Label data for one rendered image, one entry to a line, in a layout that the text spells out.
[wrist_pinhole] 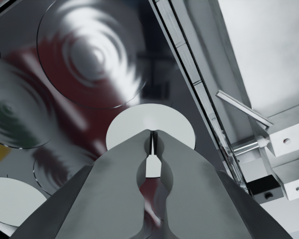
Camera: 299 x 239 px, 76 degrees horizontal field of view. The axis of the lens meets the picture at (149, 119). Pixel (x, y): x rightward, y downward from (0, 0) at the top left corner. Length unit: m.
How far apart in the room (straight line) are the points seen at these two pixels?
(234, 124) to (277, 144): 0.09
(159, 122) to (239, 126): 0.16
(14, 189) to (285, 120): 0.34
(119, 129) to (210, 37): 0.16
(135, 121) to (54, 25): 0.11
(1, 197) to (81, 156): 0.14
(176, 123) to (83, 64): 0.11
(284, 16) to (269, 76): 0.05
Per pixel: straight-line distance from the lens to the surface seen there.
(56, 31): 0.20
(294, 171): 0.31
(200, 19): 0.27
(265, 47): 0.23
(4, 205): 0.36
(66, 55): 0.20
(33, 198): 0.32
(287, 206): 0.50
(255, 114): 0.23
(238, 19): 0.21
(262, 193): 0.30
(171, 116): 0.20
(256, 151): 0.32
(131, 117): 0.20
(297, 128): 0.25
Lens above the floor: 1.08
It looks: 62 degrees down
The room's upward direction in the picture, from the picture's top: 179 degrees counter-clockwise
